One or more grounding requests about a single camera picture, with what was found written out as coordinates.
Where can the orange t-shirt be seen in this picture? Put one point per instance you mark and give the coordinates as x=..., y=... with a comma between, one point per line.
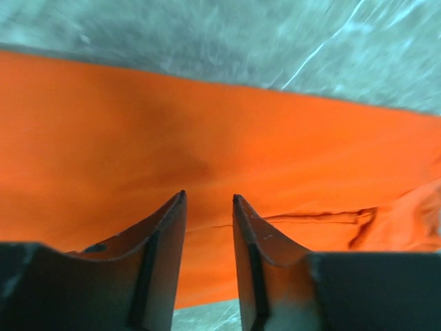
x=88, y=150

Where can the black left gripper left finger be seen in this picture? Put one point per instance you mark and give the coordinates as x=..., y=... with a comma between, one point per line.
x=126, y=282

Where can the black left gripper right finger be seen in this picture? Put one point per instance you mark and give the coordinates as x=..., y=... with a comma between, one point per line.
x=284, y=286

